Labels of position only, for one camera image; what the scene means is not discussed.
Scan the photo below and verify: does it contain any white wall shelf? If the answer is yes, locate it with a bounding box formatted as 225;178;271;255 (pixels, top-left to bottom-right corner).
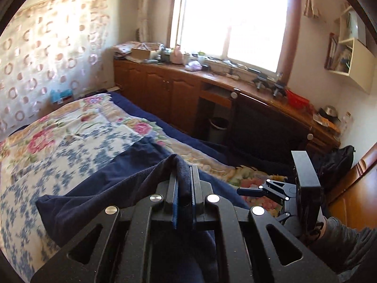
325;4;376;95

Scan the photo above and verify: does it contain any beige window curtain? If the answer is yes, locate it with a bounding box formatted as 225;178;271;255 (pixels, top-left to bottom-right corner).
135;0;156;43

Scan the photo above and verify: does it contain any metal pot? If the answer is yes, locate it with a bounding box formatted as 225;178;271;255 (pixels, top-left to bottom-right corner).
320;105;339;121

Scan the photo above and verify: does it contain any person's right forearm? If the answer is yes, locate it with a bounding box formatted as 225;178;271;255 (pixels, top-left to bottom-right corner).
306;216;376;275

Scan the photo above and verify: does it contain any navy bed sheet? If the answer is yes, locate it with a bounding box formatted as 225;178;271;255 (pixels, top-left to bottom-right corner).
107;91;295;180

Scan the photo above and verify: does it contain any long wooden cabinet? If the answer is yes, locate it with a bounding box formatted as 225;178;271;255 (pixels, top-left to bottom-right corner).
113;56;342;160

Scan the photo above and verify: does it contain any bright window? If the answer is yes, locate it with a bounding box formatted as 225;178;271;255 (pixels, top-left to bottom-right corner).
168;0;301;74

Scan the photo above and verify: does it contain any pale purple bag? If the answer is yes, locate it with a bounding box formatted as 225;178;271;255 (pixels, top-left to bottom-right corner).
184;60;204;71

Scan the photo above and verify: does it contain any rose print fleece blanket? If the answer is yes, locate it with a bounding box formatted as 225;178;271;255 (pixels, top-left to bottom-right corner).
0;93;291;219

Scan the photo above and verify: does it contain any pink kettle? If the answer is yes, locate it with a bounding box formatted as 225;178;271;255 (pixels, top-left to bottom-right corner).
171;44;184;65

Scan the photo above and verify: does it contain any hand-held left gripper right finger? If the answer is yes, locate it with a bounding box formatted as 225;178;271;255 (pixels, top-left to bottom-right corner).
190;165;340;283

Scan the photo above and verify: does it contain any ring pattern sheer curtain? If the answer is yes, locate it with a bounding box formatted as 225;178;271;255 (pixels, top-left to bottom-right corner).
0;0;115;136

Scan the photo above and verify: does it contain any navy t-shirt with orange print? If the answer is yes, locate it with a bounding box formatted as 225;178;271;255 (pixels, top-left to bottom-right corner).
35;137;251;283

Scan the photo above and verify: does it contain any black chair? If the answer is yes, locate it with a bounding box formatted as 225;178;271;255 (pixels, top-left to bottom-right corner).
228;90;314;166

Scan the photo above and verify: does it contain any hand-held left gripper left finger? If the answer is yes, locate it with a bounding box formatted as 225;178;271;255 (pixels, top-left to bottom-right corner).
29;171;180;283

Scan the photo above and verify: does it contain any blue floral white sheet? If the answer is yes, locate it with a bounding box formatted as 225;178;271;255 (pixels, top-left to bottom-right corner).
0;124;148;283

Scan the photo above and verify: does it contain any small blue toy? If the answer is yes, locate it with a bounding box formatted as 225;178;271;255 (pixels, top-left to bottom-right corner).
51;89;73;104

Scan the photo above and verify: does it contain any black backpack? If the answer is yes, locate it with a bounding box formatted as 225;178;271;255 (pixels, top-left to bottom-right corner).
312;145;356;192

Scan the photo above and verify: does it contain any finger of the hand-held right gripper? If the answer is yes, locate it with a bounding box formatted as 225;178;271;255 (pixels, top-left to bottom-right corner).
237;186;267;197

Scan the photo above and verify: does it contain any black device on cabinet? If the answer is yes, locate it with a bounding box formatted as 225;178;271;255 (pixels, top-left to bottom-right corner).
271;79;287;99
252;75;273;92

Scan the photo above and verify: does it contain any cardboard box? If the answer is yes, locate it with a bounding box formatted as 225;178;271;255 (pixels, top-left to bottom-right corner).
131;47;156;61

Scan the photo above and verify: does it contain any red basket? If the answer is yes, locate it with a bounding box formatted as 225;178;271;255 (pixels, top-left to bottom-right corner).
286;90;311;109

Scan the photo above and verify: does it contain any grey trash bin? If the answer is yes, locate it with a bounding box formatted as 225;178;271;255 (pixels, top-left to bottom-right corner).
209;117;229;143

